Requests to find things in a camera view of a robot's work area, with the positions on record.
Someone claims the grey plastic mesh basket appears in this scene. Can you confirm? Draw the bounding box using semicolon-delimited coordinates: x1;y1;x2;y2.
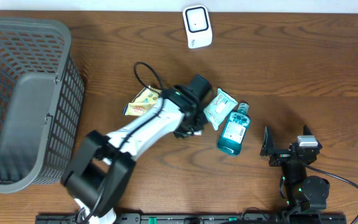
0;17;85;194

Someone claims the yellow snack bag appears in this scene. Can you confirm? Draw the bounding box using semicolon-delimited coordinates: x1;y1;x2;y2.
122;85;161;116

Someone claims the teal mouthwash bottle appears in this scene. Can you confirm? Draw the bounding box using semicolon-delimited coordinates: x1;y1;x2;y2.
217;102;251;156

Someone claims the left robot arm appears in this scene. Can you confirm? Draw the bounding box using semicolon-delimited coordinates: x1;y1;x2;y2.
61;86;210;223

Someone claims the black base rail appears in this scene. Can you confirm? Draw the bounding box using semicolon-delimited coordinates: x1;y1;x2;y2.
35;212;347;224

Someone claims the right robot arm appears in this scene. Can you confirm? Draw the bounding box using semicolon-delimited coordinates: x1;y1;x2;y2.
260;126;330;214

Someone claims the white barcode scanner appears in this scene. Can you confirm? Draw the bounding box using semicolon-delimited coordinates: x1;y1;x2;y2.
182;5;213;49

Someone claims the teal wet wipes pack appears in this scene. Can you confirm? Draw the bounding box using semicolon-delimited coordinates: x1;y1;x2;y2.
203;88;238;131

